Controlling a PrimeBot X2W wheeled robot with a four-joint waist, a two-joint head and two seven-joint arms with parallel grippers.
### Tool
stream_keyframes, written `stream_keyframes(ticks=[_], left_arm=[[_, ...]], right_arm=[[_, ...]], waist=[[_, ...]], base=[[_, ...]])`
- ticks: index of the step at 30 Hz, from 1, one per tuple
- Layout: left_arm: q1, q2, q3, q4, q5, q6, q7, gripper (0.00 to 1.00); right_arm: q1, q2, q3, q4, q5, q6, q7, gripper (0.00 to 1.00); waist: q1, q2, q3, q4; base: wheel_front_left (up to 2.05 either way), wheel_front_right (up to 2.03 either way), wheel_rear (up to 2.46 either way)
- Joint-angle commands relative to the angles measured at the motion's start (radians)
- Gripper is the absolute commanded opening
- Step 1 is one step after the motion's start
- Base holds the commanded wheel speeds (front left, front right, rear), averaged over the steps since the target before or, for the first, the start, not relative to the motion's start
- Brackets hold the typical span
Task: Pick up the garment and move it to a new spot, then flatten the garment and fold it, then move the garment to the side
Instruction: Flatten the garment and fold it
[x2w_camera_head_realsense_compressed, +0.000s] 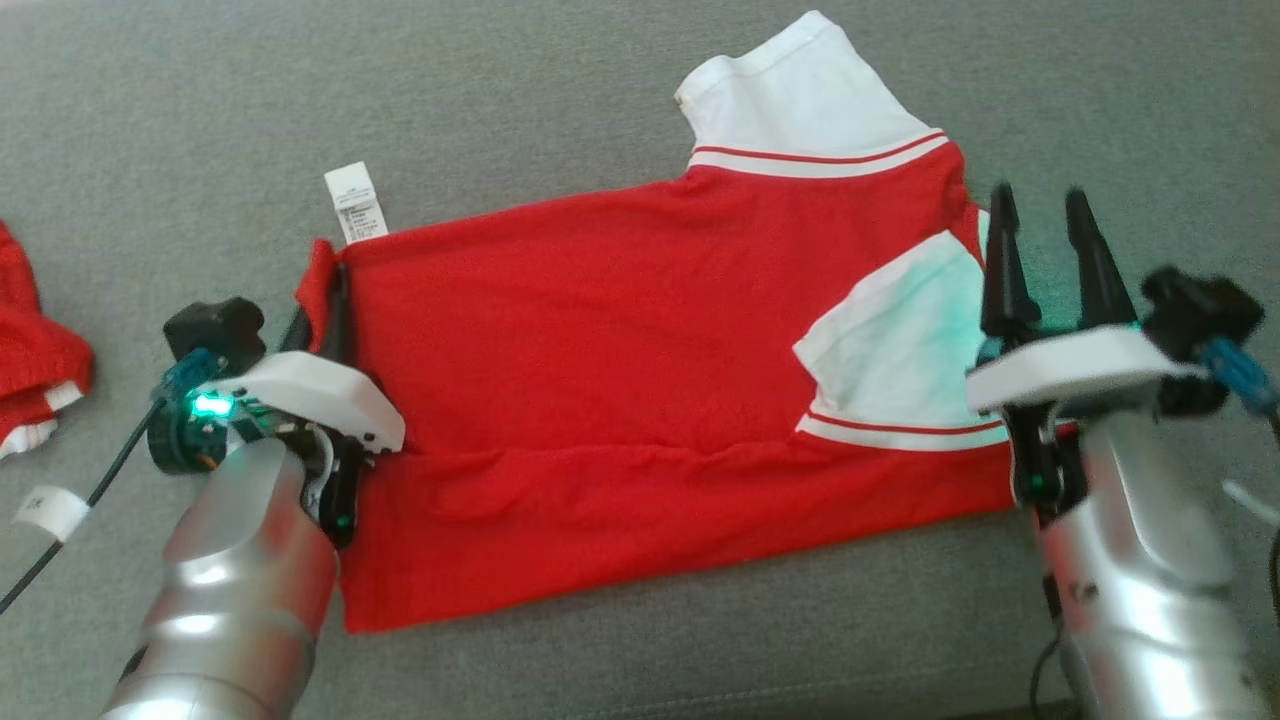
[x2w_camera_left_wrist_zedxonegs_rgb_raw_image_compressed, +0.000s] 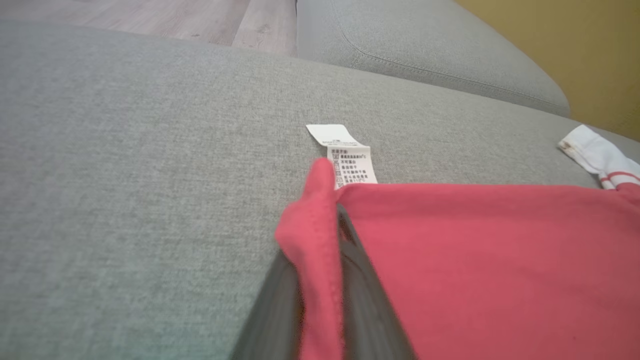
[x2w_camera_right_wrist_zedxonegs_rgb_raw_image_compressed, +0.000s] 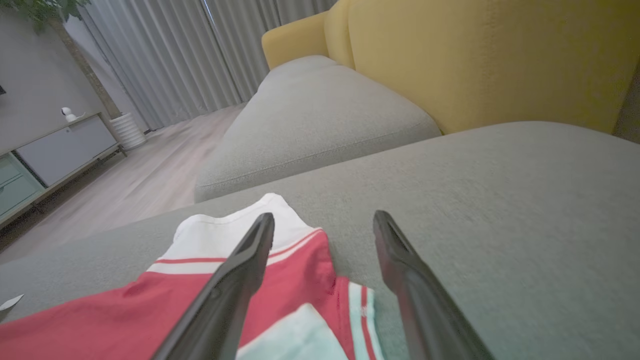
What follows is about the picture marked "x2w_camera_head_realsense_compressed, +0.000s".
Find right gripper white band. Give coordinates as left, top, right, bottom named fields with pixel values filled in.
left=966, top=183, right=1206, bottom=526

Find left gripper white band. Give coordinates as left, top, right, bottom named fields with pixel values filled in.
left=148, top=262, right=406, bottom=549

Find red and white polo shirt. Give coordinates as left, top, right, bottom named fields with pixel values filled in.
left=296, top=10, right=1079, bottom=635

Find red shorts with white trim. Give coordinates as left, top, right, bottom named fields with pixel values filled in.
left=0, top=222, right=95, bottom=459

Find black left camera cable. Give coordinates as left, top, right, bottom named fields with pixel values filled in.
left=0, top=398, right=166, bottom=616

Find white cable label tag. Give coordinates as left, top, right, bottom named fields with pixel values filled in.
left=14, top=485, right=91, bottom=543

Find thin black right gripper cable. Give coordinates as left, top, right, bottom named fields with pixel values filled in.
left=1028, top=615, right=1067, bottom=720

